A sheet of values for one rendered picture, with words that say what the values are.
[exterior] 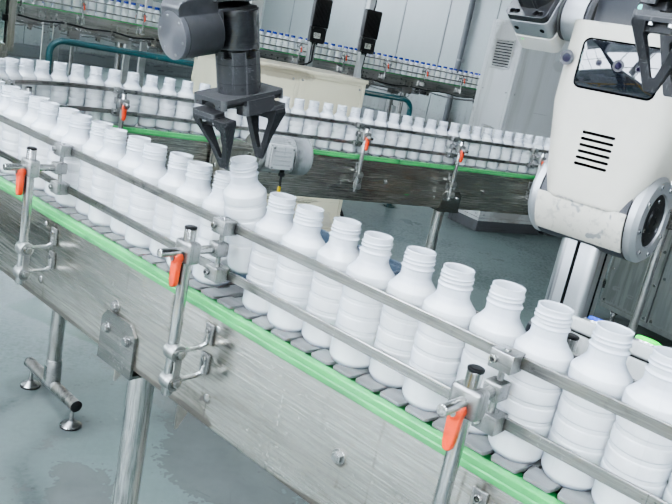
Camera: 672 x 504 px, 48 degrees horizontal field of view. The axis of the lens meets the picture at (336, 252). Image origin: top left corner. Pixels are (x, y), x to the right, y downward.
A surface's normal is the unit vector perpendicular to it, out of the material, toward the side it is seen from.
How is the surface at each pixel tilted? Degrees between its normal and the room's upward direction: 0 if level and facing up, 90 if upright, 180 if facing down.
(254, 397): 90
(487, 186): 89
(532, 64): 90
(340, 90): 90
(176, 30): 105
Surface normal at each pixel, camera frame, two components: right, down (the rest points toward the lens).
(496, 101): -0.86, -0.04
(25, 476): 0.19, -0.95
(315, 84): 0.47, 0.33
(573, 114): -0.67, 0.07
